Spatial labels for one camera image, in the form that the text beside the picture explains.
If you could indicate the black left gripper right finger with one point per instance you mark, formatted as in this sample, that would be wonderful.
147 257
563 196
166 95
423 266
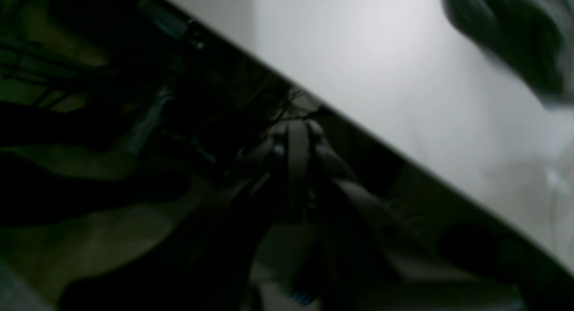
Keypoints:
374 263

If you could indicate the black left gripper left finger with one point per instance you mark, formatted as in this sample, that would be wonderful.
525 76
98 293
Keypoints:
204 263

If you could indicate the grey t-shirt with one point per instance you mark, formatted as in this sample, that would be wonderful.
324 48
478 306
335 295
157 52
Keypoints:
533 38

